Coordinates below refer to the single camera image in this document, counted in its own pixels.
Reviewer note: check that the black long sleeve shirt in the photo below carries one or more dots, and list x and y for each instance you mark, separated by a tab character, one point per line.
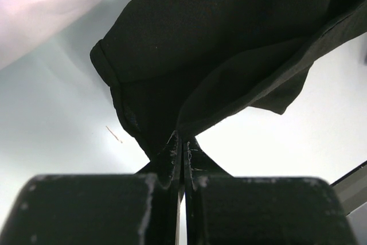
185	65

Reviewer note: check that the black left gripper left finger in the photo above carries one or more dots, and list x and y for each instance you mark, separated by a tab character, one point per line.
139	208

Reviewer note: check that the folded white shirt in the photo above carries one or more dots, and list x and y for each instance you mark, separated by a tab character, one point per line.
25	24

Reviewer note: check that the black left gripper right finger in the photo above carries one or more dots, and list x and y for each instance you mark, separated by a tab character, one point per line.
223	209

